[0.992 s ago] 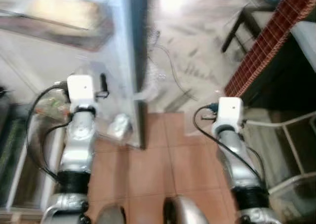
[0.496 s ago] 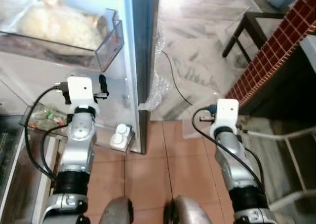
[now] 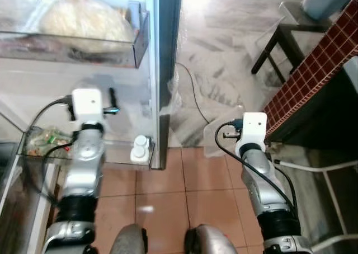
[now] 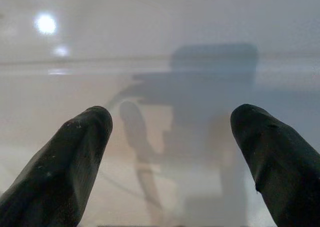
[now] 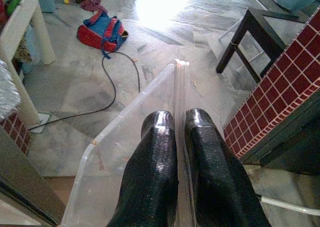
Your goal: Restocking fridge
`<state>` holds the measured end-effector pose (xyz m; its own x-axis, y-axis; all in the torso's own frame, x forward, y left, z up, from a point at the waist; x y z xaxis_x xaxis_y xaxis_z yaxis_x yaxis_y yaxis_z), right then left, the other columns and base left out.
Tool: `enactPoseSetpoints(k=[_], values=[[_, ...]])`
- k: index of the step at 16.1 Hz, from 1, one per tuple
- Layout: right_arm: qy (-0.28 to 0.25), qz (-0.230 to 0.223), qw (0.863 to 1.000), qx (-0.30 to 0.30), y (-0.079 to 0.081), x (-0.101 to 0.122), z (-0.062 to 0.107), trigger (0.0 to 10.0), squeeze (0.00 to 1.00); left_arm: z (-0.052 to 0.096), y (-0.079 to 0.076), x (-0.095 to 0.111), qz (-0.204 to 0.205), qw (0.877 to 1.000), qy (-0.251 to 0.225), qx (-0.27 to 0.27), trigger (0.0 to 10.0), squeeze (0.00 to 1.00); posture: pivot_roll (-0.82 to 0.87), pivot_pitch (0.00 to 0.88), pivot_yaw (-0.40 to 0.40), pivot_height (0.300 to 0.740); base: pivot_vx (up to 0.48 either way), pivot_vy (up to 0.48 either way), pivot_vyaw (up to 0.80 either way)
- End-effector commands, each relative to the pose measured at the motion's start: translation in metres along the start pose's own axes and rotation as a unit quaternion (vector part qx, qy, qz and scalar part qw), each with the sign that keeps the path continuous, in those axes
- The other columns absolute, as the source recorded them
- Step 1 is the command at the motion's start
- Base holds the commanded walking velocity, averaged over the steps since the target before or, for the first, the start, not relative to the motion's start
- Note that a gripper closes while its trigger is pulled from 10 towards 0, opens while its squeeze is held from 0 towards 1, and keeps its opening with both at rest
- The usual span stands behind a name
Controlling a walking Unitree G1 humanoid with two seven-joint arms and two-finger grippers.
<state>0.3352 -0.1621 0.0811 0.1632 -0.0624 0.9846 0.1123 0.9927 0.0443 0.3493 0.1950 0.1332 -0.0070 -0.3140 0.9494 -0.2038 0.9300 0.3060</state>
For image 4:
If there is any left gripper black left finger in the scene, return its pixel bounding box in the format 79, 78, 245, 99
0, 105, 113, 227

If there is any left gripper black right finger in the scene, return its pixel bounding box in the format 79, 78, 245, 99
229, 103, 320, 227

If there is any white fridge door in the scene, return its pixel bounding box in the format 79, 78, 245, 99
0, 0, 320, 227

